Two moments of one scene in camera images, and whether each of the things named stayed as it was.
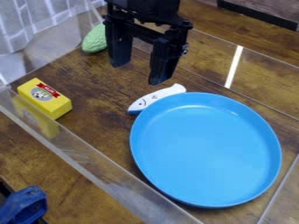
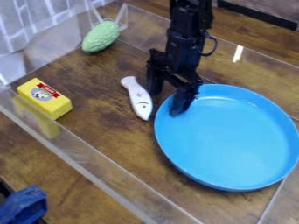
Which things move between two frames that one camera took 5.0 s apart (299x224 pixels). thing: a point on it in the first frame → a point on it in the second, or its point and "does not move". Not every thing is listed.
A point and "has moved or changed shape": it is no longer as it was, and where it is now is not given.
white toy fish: [140, 104] has moved or changed shape
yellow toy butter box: [46, 97] does not move
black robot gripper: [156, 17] → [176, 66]
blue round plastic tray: [206, 150] has moved or changed shape
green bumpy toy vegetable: [96, 42] does not move
